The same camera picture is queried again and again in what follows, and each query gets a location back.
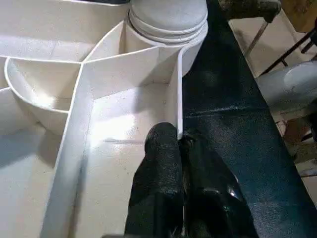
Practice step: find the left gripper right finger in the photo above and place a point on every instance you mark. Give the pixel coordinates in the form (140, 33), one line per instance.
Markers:
(210, 198)

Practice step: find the white plastic table leg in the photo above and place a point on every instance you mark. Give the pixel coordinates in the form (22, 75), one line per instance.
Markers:
(168, 17)

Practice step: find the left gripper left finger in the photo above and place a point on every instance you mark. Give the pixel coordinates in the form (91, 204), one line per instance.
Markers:
(161, 178)

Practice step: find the black work mat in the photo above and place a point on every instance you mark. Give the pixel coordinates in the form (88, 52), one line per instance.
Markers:
(235, 136)

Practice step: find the dark cushioned folding stool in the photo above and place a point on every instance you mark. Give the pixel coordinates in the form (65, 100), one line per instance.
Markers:
(247, 7)

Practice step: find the white plastic table top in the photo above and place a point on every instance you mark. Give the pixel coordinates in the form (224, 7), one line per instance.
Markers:
(49, 124)

